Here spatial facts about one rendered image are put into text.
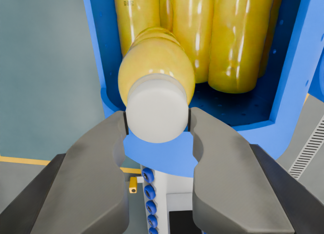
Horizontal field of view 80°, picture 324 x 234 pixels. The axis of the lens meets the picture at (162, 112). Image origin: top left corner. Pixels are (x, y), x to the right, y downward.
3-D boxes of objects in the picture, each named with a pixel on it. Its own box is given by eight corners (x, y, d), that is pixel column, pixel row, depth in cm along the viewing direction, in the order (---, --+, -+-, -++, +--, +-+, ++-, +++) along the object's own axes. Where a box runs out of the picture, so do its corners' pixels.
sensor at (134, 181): (131, 182, 68) (129, 194, 64) (130, 176, 67) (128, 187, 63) (153, 181, 68) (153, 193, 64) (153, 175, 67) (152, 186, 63)
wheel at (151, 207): (153, 218, 64) (157, 214, 65) (152, 209, 62) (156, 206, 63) (144, 209, 67) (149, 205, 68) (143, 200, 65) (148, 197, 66)
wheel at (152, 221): (154, 231, 68) (158, 227, 69) (153, 224, 66) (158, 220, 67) (146, 222, 71) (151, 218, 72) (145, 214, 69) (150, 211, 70)
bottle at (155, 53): (154, 12, 26) (152, 26, 10) (189, 48, 29) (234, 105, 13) (122, 52, 29) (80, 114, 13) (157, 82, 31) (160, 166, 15)
